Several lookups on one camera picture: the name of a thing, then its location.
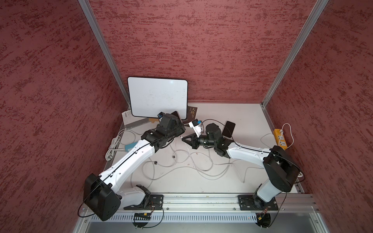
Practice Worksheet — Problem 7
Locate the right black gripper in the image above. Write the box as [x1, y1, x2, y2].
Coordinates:
[182, 131, 216, 149]

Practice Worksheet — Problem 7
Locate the pink case phone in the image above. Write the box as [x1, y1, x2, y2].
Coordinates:
[222, 121, 236, 138]
[170, 111, 182, 122]

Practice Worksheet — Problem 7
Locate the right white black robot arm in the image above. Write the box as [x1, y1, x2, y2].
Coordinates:
[182, 121, 302, 209]

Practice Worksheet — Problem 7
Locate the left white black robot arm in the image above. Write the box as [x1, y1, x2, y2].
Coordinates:
[83, 111, 185, 221]

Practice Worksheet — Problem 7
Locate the wooden board stand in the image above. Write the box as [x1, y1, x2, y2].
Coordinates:
[148, 118, 159, 124]

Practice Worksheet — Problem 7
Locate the dark book chinese title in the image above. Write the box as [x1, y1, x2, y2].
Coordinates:
[182, 106, 198, 124]

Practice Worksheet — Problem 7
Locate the grey flat box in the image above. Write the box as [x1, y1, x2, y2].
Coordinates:
[121, 110, 150, 129]

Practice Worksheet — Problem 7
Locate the teal small object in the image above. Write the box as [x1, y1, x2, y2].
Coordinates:
[124, 142, 137, 152]

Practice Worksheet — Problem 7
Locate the yellow power strip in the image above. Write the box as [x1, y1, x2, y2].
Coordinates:
[273, 129, 288, 150]

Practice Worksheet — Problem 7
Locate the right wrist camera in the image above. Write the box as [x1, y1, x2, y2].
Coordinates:
[188, 119, 202, 138]

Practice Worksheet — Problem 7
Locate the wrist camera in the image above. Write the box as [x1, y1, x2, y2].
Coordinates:
[188, 119, 202, 138]
[157, 112, 164, 119]

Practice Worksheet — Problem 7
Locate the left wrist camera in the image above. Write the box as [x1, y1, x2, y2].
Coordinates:
[157, 112, 164, 119]

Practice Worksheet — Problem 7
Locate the white board black frame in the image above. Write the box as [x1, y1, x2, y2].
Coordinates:
[127, 77, 188, 120]

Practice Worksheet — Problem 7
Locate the white bundled cable left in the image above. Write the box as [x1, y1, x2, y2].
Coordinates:
[104, 128, 138, 161]

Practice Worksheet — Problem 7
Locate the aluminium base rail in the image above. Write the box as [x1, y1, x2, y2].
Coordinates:
[115, 193, 320, 213]

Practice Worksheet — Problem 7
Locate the white power strip cord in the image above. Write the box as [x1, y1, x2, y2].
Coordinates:
[260, 122, 295, 150]

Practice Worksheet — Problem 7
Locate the left aluminium corner post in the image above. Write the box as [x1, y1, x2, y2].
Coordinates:
[78, 0, 131, 109]

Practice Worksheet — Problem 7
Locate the aluminium corner post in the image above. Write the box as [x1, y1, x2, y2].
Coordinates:
[261, 0, 328, 110]
[78, 0, 131, 109]

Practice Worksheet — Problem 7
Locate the right aluminium corner post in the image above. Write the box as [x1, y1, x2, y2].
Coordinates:
[261, 0, 328, 110]

